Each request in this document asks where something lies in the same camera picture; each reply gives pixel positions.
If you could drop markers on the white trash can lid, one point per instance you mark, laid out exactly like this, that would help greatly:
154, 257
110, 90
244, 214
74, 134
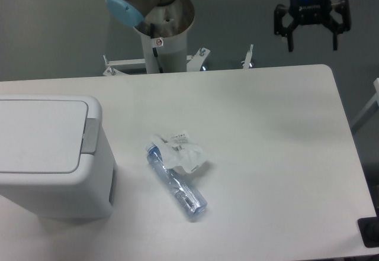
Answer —
41, 136

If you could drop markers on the white pedestal base frame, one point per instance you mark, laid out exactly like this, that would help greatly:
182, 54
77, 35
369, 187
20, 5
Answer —
174, 62

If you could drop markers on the white trash can body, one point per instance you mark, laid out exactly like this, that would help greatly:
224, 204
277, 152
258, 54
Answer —
85, 193

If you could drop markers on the crumpled clear plastic wrapper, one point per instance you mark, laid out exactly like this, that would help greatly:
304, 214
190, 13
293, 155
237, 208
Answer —
179, 152

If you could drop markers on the grey trash can push button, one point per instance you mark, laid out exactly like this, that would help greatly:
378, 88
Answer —
90, 136

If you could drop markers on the clear plastic water bottle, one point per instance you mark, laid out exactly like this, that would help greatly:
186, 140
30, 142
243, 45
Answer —
187, 196

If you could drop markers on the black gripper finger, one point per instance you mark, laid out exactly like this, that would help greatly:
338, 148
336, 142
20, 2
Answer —
342, 8
279, 29

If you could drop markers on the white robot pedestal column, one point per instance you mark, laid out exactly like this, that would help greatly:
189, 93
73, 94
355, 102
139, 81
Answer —
165, 39

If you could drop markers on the white frame at right edge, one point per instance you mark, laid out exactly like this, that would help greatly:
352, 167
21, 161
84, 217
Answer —
366, 113

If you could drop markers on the black table clamp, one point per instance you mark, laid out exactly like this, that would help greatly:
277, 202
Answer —
369, 231

